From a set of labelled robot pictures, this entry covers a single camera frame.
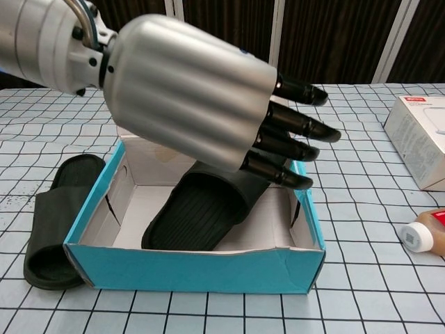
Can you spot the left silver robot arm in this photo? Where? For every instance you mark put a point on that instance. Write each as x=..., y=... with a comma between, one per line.
x=34, y=41

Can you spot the white desk lamp box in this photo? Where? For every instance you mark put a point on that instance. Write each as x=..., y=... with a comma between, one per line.
x=417, y=146

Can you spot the brown juice bottle red label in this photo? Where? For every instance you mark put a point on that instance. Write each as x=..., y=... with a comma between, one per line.
x=422, y=233

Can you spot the light blue shoe box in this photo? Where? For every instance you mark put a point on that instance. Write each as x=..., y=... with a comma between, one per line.
x=194, y=271

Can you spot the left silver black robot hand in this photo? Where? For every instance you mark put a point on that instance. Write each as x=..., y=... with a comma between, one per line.
x=187, y=94

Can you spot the white metal frame post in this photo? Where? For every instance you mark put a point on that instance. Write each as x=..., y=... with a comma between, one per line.
x=394, y=38
x=281, y=31
x=177, y=10

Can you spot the black rubber slipper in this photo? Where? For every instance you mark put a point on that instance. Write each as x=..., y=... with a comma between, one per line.
x=198, y=215
x=52, y=222

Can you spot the blue checked tablecloth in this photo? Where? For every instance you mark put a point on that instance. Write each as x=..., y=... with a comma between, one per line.
x=365, y=261

